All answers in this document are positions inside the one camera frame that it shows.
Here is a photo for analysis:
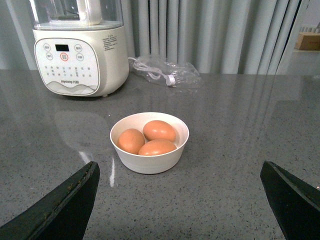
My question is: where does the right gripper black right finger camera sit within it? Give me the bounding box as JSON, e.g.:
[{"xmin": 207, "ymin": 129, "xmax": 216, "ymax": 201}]
[{"xmin": 260, "ymin": 161, "xmax": 320, "ymax": 240}]

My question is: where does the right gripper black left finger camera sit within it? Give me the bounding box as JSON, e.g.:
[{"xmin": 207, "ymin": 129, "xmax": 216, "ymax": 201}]
[{"xmin": 0, "ymin": 161, "xmax": 100, "ymax": 240}]

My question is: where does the brown egg in bowl left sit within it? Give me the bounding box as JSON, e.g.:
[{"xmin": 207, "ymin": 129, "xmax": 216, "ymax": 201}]
[{"xmin": 117, "ymin": 128, "xmax": 146, "ymax": 155}]

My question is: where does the brown egg in bowl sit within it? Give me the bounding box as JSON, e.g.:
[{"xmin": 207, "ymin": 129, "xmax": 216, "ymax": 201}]
[
  {"xmin": 142, "ymin": 120, "xmax": 177, "ymax": 142},
  {"xmin": 117, "ymin": 128, "xmax": 146, "ymax": 155},
  {"xmin": 138, "ymin": 139, "xmax": 177, "ymax": 156}
]

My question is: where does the brown egg in bowl front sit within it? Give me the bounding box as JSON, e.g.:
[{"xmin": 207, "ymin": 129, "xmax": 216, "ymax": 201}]
[{"xmin": 138, "ymin": 139, "xmax": 177, "ymax": 156}]

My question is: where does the brown egg in bowl back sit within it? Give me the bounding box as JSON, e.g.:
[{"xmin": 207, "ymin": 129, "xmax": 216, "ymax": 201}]
[{"xmin": 142, "ymin": 120, "xmax": 177, "ymax": 142}]

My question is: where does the brown cardboard box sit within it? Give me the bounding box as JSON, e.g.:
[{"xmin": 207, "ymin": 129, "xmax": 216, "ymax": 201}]
[{"xmin": 294, "ymin": 32, "xmax": 320, "ymax": 51}]

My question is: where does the white bowl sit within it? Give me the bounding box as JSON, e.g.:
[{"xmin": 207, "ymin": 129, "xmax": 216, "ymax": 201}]
[{"xmin": 109, "ymin": 112, "xmax": 189, "ymax": 175}]

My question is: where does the white soy milk maker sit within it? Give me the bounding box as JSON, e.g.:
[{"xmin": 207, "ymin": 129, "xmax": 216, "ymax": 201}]
[{"xmin": 29, "ymin": 0, "xmax": 129, "ymax": 97}]

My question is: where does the clear plastic bag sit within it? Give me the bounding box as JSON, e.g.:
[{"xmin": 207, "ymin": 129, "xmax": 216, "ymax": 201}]
[{"xmin": 128, "ymin": 54, "xmax": 203, "ymax": 90}]

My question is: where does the white power cable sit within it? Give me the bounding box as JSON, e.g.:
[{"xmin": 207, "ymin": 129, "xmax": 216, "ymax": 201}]
[{"xmin": 127, "ymin": 56, "xmax": 177, "ymax": 88}]

